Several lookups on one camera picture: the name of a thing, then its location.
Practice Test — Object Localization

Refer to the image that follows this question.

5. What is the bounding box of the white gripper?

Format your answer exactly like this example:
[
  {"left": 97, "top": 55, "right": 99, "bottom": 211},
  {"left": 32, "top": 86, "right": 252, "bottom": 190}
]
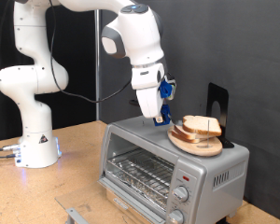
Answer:
[{"left": 130, "top": 63, "right": 177, "bottom": 124}]

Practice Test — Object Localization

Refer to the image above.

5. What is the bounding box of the spatula with blue grip block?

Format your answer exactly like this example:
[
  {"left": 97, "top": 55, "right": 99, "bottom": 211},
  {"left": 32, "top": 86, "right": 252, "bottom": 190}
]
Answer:
[{"left": 128, "top": 99, "right": 179, "bottom": 127}]

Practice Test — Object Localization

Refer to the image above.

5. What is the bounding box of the thick white bread slice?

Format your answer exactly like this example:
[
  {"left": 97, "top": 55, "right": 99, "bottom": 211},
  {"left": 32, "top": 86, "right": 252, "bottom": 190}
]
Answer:
[{"left": 181, "top": 114, "right": 223, "bottom": 137}]

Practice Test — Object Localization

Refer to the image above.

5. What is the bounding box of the aluminium foil oven liner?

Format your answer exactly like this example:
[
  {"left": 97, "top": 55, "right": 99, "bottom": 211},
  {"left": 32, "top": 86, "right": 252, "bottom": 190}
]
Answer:
[{"left": 110, "top": 169, "right": 168, "bottom": 210}]

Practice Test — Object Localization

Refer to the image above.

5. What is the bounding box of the silver toaster oven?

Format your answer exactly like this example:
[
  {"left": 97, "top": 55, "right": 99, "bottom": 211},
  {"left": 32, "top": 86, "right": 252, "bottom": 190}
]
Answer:
[{"left": 97, "top": 114, "right": 250, "bottom": 224}]

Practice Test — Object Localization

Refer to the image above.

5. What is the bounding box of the silver oven knob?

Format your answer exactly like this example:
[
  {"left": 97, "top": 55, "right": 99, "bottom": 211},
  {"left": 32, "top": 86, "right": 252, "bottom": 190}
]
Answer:
[
  {"left": 172, "top": 185, "right": 190, "bottom": 203},
  {"left": 167, "top": 209, "right": 186, "bottom": 224}
]

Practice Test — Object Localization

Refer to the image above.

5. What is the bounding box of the round wooden board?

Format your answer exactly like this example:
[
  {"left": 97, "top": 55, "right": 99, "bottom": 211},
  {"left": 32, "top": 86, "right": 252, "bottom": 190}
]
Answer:
[{"left": 167, "top": 125, "right": 224, "bottom": 158}]

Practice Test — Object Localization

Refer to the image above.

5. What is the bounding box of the thin metal pin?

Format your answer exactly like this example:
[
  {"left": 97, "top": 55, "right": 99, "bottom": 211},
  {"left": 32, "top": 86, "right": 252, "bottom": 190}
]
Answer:
[{"left": 206, "top": 119, "right": 211, "bottom": 147}]

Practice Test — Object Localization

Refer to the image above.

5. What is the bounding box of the black metal bookend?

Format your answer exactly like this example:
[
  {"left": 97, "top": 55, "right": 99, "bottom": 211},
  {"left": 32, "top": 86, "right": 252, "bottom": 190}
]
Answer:
[{"left": 205, "top": 82, "right": 235, "bottom": 149}]

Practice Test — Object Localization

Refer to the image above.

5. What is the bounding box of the vertical metal pole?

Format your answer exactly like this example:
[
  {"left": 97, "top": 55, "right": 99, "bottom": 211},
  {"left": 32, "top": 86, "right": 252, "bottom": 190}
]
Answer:
[{"left": 94, "top": 8, "right": 102, "bottom": 121}]

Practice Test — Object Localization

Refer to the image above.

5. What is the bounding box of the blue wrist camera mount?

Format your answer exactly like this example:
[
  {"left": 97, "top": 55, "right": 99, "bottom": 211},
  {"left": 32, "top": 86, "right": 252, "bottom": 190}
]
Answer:
[{"left": 159, "top": 78, "right": 177, "bottom": 100}]

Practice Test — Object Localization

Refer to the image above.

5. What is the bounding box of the oven wire rack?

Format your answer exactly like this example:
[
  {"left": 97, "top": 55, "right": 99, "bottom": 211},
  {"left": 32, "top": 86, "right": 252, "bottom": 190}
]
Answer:
[{"left": 106, "top": 147, "right": 175, "bottom": 210}]

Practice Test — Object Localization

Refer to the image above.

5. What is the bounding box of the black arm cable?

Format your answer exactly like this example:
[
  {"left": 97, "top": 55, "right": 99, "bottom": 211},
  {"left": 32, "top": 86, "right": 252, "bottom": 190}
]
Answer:
[{"left": 48, "top": 0, "right": 133, "bottom": 104}]

